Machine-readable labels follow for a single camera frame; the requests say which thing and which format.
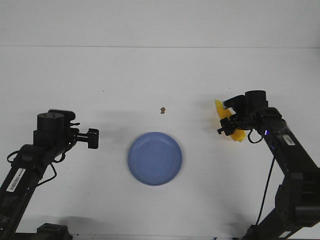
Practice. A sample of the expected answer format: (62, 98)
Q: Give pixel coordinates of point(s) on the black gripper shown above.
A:
(243, 119)
(91, 137)

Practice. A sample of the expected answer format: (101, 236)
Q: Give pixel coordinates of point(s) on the yellow corn cob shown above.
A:
(227, 127)

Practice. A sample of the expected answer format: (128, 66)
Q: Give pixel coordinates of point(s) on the blue round plate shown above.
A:
(154, 158)

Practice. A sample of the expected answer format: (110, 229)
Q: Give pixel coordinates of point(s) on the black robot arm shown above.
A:
(55, 135)
(297, 200)

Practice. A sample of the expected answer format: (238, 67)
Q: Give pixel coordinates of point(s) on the small brown table stain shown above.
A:
(162, 110)

